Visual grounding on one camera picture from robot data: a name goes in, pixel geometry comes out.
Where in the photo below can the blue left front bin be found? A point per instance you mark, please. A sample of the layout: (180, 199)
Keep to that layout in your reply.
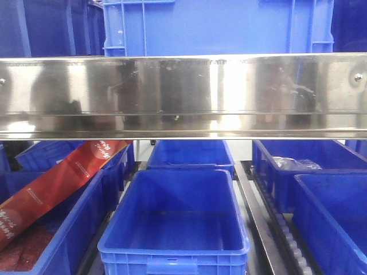
(57, 242)

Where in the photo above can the blue centre front bin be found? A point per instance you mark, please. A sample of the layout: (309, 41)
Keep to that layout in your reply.
(176, 222)

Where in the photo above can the stainless steel shelf rail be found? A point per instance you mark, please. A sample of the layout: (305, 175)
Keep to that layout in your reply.
(251, 96)

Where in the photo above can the blue upper shelf crate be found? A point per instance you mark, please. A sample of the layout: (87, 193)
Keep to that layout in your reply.
(177, 28)

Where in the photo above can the red printed package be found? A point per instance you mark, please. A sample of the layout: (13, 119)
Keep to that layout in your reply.
(51, 188)

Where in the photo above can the clear plastic bag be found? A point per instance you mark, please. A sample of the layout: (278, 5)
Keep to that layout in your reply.
(285, 163)

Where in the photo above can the roller track rail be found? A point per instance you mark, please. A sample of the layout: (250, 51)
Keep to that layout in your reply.
(276, 246)

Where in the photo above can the blue centre rear bin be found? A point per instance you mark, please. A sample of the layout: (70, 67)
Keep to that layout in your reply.
(191, 155)

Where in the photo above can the blue right rear bin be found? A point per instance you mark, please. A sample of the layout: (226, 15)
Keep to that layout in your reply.
(334, 157)

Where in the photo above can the blue right front bin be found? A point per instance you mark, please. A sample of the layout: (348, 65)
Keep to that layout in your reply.
(331, 218)

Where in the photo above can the blue left rear bin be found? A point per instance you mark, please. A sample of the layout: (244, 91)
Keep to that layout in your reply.
(45, 154)

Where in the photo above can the blue bin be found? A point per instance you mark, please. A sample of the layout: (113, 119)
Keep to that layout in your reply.
(191, 155)
(176, 222)
(334, 157)
(45, 154)
(57, 242)
(331, 218)

